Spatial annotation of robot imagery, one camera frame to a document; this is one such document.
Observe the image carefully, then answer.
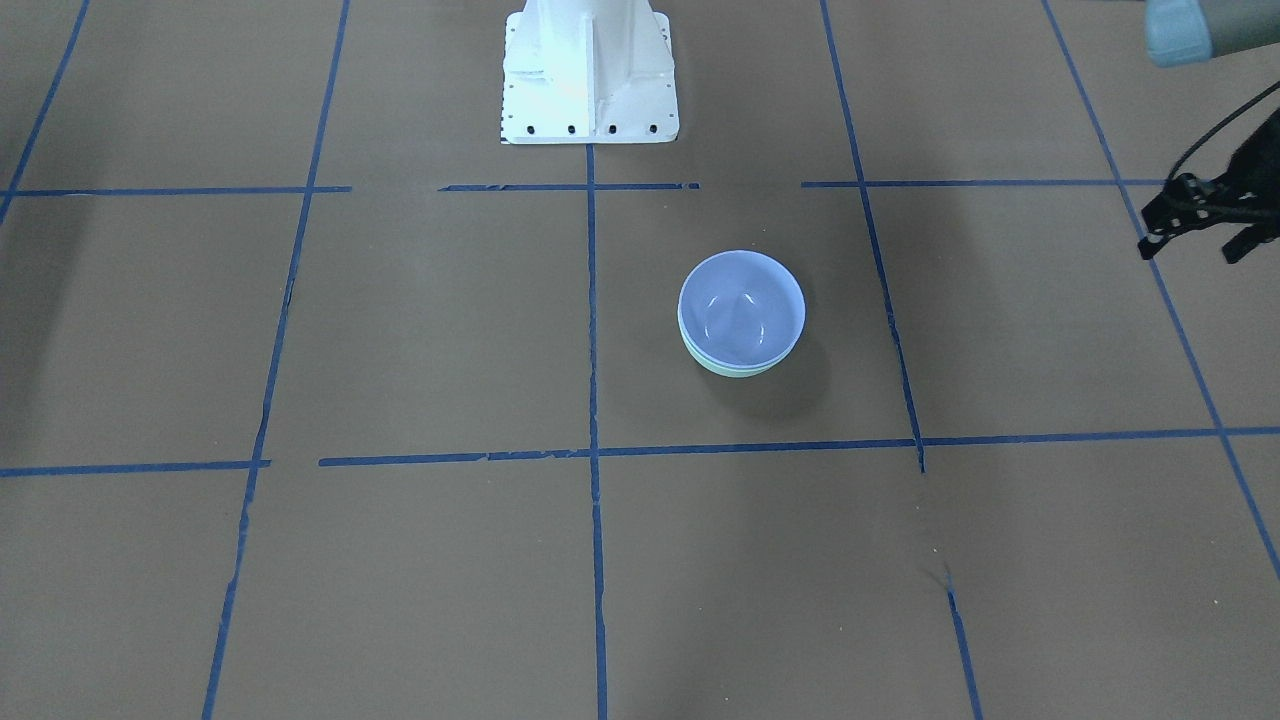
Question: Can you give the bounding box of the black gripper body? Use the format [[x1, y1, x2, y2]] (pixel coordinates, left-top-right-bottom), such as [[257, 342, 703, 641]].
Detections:
[[1197, 110, 1279, 241]]

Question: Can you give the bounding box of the blue bowl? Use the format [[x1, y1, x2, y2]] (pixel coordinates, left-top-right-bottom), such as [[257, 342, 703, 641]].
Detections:
[[676, 249, 806, 364]]

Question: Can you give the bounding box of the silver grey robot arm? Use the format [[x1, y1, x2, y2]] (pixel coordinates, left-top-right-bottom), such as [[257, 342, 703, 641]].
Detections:
[[1137, 1, 1279, 264]]

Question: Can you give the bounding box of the green bowl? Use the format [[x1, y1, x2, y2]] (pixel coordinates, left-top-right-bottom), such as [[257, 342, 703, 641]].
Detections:
[[680, 327, 800, 379]]

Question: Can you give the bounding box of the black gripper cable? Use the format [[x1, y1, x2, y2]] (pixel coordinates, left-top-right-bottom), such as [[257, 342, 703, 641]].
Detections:
[[1165, 79, 1280, 186]]

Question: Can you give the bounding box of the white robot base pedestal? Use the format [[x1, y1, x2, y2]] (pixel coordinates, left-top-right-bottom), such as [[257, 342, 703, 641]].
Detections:
[[499, 1, 681, 145]]

